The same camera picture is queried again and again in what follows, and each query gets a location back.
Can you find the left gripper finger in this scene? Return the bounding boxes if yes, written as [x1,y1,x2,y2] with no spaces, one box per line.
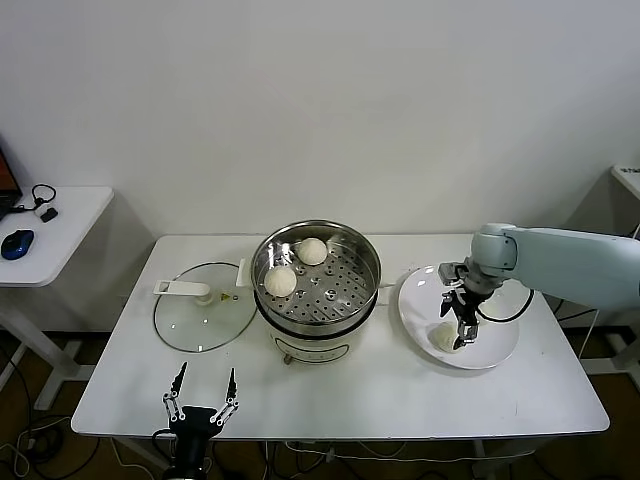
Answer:
[160,362,190,424]
[209,368,241,426]

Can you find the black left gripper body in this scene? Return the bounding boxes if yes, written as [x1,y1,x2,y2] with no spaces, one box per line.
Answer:
[169,405,224,480]

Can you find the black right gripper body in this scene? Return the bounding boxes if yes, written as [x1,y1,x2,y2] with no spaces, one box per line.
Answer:
[451,271,502,327]

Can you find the stainless steel steamer basket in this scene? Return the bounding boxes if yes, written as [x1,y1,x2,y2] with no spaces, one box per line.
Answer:
[237,218,396,326]

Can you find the white round plate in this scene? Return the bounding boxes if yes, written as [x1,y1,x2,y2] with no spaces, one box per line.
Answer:
[397,263,520,371]

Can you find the white electric cooking pot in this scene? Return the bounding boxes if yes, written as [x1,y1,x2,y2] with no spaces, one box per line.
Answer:
[252,284,392,367]

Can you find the white side table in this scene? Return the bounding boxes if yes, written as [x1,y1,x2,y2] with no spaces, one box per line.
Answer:
[0,185,116,412]

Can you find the white desk with foot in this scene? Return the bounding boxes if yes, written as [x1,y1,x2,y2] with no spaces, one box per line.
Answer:
[580,164,640,376]

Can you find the blue and black computer mouse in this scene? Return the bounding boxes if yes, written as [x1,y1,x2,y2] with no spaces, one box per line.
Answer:
[0,229,35,261]

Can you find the black laptop with orange screen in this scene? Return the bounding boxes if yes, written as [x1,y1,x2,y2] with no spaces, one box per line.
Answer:
[0,133,25,222]

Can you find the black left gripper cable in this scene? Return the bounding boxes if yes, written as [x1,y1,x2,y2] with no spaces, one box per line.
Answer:
[152,428,179,454]

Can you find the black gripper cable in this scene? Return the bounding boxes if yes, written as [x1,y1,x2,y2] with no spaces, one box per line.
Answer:
[474,288,535,322]
[152,428,179,454]

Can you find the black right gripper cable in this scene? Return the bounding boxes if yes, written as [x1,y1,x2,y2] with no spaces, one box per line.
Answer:
[474,288,535,322]

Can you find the glass lid with white handle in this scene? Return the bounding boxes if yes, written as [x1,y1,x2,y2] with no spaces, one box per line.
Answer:
[152,260,260,354]

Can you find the black power adapter with cable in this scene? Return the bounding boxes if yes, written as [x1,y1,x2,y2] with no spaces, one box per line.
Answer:
[552,298,604,322]

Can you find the white hanging cable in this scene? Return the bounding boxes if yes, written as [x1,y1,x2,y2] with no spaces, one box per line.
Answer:
[578,308,602,360]

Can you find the black coiled floor cable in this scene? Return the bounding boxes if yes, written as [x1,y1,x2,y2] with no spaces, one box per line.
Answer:
[22,422,66,464]

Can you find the black looped cable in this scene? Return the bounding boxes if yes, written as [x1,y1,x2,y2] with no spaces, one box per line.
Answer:
[9,183,57,216]

